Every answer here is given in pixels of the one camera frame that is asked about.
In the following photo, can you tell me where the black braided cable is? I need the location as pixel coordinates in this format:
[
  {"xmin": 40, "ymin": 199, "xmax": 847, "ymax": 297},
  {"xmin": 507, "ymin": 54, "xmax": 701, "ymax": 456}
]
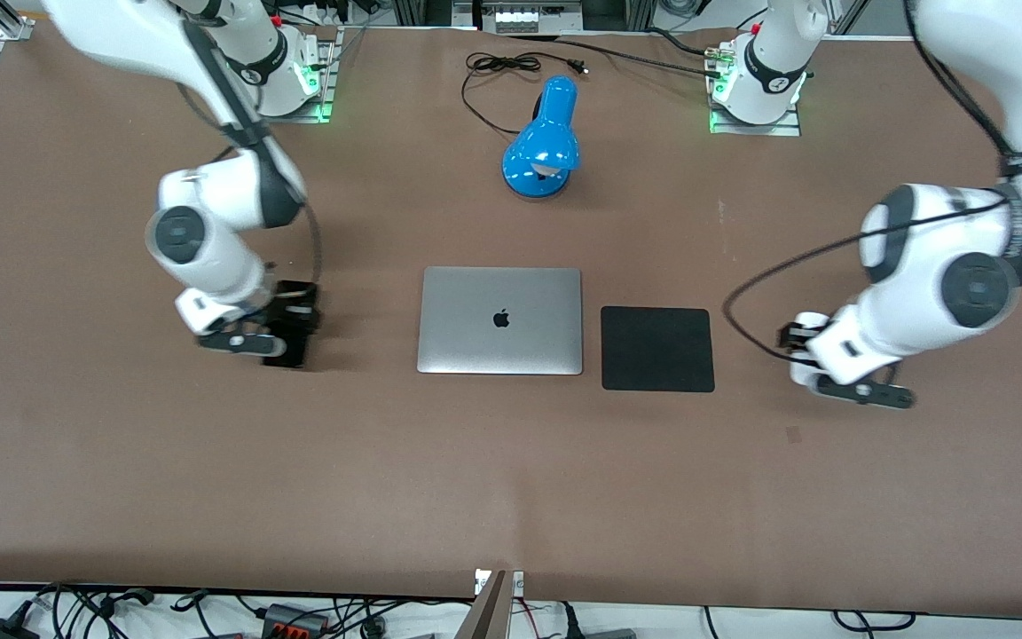
[{"xmin": 507, "ymin": 34, "xmax": 735, "ymax": 81}]

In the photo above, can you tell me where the black smartphone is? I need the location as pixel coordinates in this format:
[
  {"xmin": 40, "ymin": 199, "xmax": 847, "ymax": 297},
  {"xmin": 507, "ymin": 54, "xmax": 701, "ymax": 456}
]
[{"xmin": 262, "ymin": 334, "xmax": 311, "ymax": 370}]

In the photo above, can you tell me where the white power strip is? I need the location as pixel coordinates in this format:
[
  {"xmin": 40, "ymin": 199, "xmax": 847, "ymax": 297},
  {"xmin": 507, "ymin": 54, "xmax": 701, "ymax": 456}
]
[{"xmin": 493, "ymin": 0, "xmax": 585, "ymax": 36}]

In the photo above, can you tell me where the metal camera stand post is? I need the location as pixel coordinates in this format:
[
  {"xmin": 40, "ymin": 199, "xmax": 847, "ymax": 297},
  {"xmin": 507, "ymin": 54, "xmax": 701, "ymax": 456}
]
[{"xmin": 473, "ymin": 568, "xmax": 526, "ymax": 639}]

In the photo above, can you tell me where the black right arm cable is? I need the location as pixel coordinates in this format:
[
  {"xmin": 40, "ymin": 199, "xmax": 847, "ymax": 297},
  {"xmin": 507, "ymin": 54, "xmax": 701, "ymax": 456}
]
[{"xmin": 176, "ymin": 22, "xmax": 324, "ymax": 287}]

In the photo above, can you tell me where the silver closed laptop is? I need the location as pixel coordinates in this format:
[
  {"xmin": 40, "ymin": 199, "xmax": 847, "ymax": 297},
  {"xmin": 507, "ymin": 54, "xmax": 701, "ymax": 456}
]
[{"xmin": 416, "ymin": 265, "xmax": 585, "ymax": 376}]

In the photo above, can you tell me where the black mouse pad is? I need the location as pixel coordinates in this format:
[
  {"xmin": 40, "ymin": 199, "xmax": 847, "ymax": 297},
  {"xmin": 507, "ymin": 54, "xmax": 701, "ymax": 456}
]
[{"xmin": 600, "ymin": 306, "xmax": 716, "ymax": 393}]

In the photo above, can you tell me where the black lamp power cord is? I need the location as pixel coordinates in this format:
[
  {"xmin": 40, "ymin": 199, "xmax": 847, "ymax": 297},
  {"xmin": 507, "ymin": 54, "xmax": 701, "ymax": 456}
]
[{"xmin": 460, "ymin": 51, "xmax": 589, "ymax": 139}]

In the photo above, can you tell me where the black orange connector block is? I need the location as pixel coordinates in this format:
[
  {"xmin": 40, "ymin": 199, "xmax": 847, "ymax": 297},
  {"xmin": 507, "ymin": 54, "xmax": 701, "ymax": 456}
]
[{"xmin": 261, "ymin": 603, "xmax": 332, "ymax": 638}]

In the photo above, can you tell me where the blue desk lamp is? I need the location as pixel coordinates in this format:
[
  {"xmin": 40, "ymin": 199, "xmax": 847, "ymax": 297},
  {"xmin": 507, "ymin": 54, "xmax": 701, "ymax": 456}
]
[{"xmin": 501, "ymin": 75, "xmax": 582, "ymax": 200}]

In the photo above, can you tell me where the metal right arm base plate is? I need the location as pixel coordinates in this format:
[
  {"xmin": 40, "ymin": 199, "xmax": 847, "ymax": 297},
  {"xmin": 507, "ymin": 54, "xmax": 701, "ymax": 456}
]
[{"xmin": 249, "ymin": 27, "xmax": 336, "ymax": 124}]

